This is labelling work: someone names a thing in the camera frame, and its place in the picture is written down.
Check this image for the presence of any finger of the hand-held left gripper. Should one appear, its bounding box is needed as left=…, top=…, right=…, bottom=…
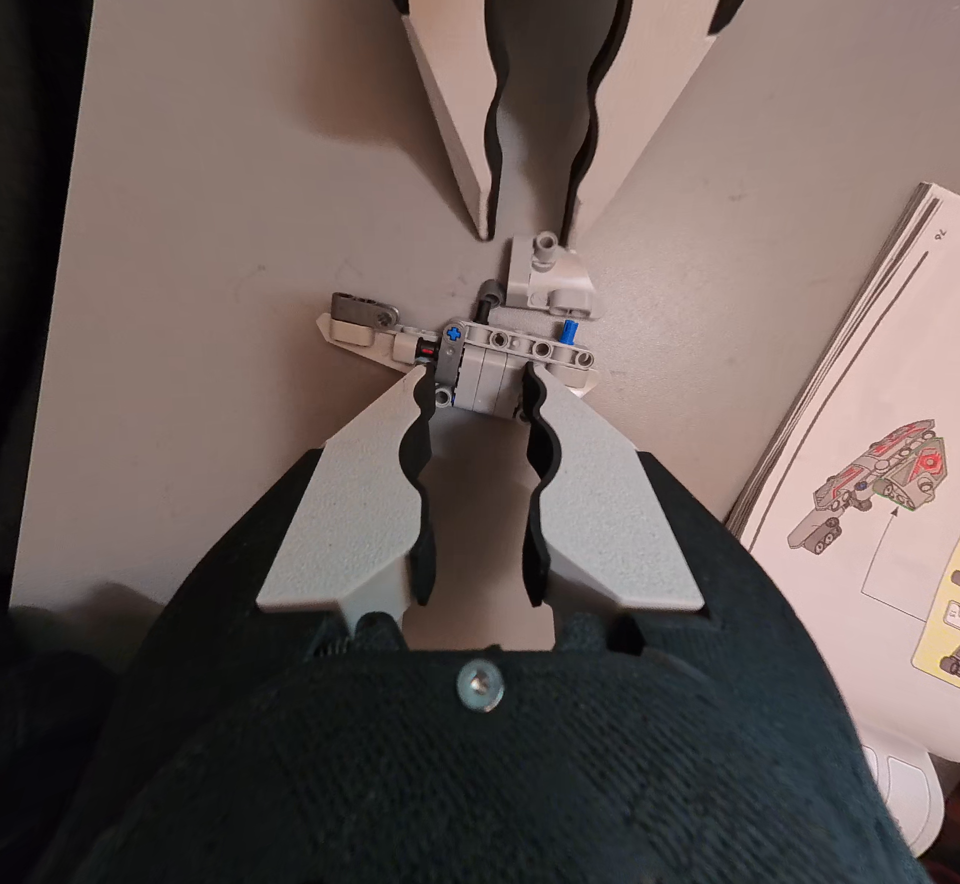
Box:
left=558, top=0, right=753, bottom=240
left=397, top=0, right=519, bottom=242

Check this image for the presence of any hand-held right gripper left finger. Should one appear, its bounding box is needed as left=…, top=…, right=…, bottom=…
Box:
left=256, top=361, right=440, bottom=635

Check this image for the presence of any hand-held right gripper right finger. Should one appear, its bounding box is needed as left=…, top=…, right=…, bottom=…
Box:
left=519, top=361, right=710, bottom=635

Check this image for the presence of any long grey brick assembly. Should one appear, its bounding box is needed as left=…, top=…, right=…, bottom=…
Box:
left=315, top=290, right=601, bottom=420

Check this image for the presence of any small grey brick panel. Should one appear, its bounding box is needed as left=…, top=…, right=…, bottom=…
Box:
left=478, top=230, right=605, bottom=320

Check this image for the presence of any brick instruction booklet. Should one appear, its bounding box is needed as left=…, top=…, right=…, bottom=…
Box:
left=723, top=181, right=960, bottom=758

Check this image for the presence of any white plastic object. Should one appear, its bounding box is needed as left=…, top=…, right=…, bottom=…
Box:
left=855, top=721, right=951, bottom=860

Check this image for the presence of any person's black sweater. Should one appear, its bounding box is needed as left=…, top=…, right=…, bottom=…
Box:
left=0, top=0, right=104, bottom=675

